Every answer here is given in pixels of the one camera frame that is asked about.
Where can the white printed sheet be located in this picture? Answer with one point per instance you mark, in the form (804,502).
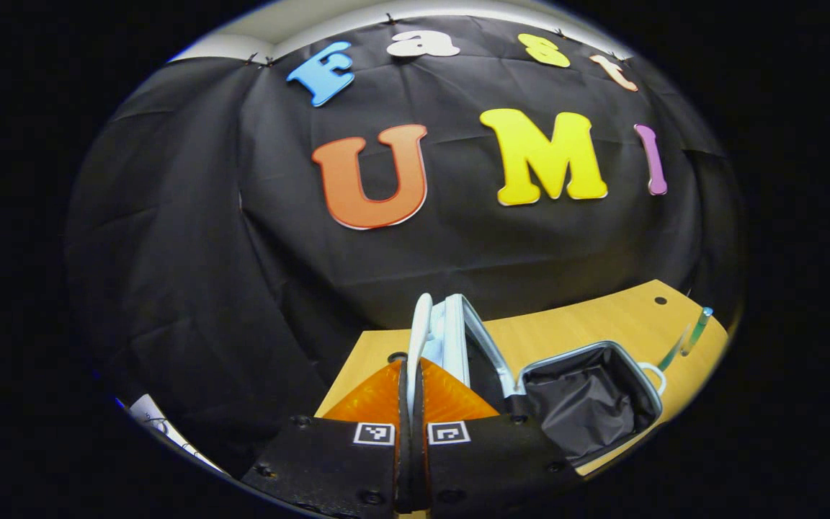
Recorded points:
(148,414)

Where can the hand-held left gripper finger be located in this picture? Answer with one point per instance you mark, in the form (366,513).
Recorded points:
(419,432)
(405,432)

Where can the light blue suitcase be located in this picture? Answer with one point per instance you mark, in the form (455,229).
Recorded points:
(581,404)

